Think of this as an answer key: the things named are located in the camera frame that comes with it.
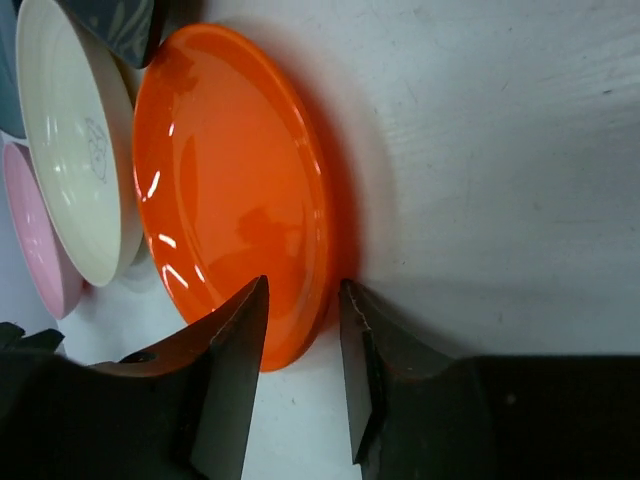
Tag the cream round plate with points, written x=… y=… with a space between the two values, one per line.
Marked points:
x=78 y=119

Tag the teal square plate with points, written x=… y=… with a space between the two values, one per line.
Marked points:
x=11 y=116

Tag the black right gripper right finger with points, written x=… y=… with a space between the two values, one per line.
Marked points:
x=416 y=413

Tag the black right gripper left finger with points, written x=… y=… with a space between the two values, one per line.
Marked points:
x=177 y=409

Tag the orange round plate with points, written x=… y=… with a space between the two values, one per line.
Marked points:
x=234 y=181

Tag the dark floral square plate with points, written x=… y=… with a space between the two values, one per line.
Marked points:
x=130 y=29

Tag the pink round plate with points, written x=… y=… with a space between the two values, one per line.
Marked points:
x=57 y=281

